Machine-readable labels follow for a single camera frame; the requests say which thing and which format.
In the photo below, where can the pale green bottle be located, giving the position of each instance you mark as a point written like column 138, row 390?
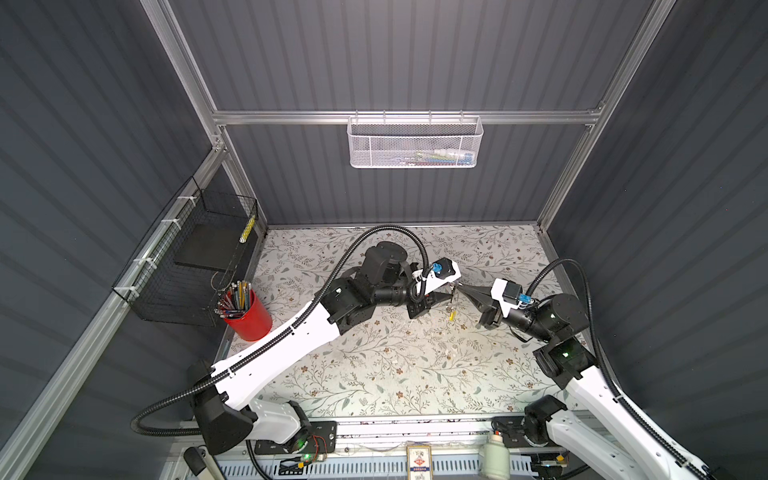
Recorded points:
column 495, row 458

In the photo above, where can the black wire wall basket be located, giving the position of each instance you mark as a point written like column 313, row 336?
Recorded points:
column 189, row 257

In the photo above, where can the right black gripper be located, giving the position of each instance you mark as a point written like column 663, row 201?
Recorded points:
column 491, row 317

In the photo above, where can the yellow marker in basket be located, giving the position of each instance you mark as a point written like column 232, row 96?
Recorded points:
column 247, row 230

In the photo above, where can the slotted cable duct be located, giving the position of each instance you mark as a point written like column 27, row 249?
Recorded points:
column 460, row 466

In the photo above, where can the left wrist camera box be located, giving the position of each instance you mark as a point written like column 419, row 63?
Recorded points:
column 439, row 274

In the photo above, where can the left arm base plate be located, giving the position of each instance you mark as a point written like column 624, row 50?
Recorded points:
column 319, row 438

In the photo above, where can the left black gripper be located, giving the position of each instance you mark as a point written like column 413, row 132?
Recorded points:
column 422, row 305

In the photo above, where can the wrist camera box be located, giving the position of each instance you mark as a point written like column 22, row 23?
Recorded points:
column 509, row 295
column 439, row 274

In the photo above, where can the black handle tool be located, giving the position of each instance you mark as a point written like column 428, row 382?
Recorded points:
column 202, row 464

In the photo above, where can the white mesh wall basket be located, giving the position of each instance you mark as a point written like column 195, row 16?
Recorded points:
column 414, row 142

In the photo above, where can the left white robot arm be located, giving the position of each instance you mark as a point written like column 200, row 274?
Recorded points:
column 230, row 412

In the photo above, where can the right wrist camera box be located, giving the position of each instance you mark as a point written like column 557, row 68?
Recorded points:
column 509, row 295

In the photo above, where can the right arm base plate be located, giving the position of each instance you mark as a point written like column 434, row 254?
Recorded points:
column 512, row 430

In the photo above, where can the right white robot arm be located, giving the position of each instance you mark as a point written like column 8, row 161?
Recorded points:
column 639, row 449

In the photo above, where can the small card box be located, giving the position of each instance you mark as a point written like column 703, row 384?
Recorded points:
column 419, row 463

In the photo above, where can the red pencil cup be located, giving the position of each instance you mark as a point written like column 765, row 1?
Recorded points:
column 241, row 309

